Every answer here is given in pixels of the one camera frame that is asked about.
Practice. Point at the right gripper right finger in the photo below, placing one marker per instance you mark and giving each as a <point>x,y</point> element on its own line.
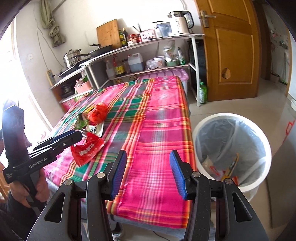
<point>182,173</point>

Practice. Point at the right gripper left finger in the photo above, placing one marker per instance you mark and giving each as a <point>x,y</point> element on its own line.
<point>114,175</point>

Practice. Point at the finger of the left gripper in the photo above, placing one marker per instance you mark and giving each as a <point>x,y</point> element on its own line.
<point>62,135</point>
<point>62,143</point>

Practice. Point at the red foil wrapper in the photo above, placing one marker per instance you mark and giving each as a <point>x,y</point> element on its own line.
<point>84,153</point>

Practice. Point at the green snack wrapper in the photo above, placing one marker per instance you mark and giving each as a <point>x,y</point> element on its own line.
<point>81,121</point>

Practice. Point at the beige paper snack bag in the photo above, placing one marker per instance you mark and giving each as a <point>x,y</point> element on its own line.
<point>97,130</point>

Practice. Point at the red plastic bag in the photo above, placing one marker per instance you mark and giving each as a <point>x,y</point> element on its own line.
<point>98,114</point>

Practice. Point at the yellow snack wrapper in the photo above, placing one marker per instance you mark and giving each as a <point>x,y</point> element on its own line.
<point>230,169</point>

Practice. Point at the clear trash bag liner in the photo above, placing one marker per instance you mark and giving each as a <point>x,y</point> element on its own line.
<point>229,145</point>

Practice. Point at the white trash bin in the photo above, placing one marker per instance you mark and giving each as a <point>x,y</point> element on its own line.
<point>231,157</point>

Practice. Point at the left hand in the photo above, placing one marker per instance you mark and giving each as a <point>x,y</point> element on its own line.
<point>20,194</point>

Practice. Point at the pink plastic basket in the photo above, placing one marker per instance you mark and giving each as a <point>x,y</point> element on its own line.
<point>81,86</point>

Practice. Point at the pink plaid tablecloth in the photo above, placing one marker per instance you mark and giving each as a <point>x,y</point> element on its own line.
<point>148,119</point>

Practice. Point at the steel steamer pot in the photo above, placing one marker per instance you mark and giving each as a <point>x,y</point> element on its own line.
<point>72,57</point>

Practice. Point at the yellow label oil bottle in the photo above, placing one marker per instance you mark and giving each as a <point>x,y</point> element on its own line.
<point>118,66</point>

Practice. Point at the black frying pan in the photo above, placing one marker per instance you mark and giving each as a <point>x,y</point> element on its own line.
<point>97,52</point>

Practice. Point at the green detergent bottle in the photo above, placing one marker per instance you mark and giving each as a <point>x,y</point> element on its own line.
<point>202,92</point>

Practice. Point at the white plastic jug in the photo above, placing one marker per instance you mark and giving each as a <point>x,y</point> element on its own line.
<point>135,62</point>

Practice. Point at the pink storage box lid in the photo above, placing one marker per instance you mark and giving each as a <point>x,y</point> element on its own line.
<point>180,73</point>

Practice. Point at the wooden cutting board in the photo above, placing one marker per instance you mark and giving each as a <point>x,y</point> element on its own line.
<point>108,34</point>

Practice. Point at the dark soy sauce bottle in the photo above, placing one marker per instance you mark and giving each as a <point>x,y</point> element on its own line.
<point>125,35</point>

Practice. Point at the white metal shelf rack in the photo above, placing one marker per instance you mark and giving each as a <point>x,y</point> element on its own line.
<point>158,55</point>

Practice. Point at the pink utensil holder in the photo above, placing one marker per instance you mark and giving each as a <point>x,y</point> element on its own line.
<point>147,35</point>

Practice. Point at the clear plastic container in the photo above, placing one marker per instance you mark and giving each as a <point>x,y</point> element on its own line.
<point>165,29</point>

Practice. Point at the white electric kettle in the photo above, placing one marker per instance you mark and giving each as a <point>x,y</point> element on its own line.
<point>180,22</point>

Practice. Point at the wooden door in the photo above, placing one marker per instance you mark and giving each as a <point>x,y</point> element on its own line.
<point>232,48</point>

